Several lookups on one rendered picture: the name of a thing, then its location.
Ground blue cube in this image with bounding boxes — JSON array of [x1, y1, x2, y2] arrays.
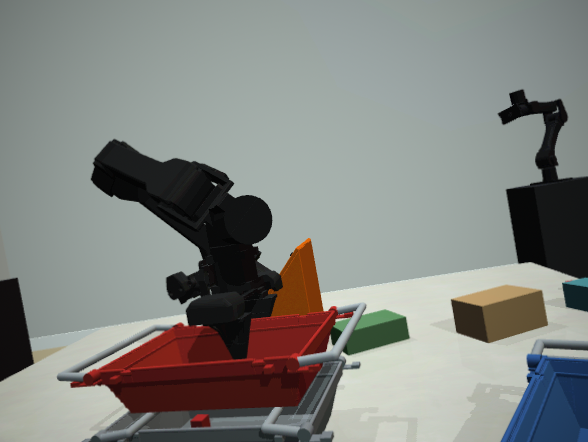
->
[[562, 278, 588, 312]]

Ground blue plastic tray with wire bars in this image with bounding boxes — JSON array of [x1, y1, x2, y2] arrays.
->
[[501, 339, 588, 442]]

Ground green rectangular block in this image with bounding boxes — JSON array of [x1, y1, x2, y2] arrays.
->
[[330, 309, 409, 355]]

